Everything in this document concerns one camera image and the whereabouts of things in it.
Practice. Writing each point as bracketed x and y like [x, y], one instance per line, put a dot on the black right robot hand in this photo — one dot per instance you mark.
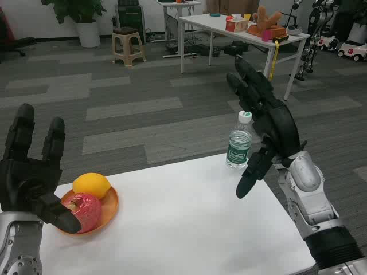
[278, 123]

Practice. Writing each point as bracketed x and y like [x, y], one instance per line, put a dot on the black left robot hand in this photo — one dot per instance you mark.
[25, 180]

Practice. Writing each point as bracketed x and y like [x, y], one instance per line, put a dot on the clear green-label water bottle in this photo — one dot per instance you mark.
[238, 143]

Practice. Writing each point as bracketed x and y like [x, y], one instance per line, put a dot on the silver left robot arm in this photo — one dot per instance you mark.
[20, 246]

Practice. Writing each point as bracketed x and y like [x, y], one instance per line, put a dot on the yellow lemon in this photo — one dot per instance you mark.
[90, 184]

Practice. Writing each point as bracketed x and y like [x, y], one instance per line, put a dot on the red apple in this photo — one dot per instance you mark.
[89, 212]

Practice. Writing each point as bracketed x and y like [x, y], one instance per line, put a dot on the yellow tape measure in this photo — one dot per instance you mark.
[279, 38]

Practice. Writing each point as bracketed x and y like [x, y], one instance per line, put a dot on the black box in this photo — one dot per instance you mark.
[236, 48]

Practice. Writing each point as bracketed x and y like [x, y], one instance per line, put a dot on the orange plastic plate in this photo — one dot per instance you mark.
[110, 206]

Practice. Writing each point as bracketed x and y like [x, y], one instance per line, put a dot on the pink cup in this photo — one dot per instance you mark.
[265, 35]

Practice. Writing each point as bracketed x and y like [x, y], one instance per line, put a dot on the white grey desk device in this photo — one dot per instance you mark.
[294, 30]

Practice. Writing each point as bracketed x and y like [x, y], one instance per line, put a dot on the white toy car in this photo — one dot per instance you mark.
[328, 42]
[352, 50]

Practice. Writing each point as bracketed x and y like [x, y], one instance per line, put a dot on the orange tray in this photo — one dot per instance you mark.
[255, 29]

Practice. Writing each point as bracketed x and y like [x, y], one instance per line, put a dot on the standing humanoid robot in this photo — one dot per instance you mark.
[314, 25]

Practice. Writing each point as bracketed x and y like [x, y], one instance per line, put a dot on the orange tissue box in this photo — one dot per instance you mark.
[236, 25]

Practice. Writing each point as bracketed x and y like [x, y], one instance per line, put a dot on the orange plush toy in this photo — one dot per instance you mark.
[262, 17]

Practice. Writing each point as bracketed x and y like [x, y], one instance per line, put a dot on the yellow cup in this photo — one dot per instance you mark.
[246, 17]

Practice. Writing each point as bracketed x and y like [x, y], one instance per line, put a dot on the white plant pot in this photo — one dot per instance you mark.
[358, 34]
[88, 34]

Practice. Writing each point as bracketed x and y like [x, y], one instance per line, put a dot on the long white table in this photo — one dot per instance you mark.
[206, 23]

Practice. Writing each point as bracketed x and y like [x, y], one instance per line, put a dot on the green leafy plant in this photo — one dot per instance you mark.
[77, 10]
[362, 10]

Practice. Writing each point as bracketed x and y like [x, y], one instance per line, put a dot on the white standing desk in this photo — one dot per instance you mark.
[183, 3]

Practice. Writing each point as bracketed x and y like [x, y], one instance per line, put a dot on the beige plastic stool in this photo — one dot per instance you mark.
[127, 38]

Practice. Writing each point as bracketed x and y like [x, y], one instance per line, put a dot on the black equipment cabinet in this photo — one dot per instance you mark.
[130, 20]

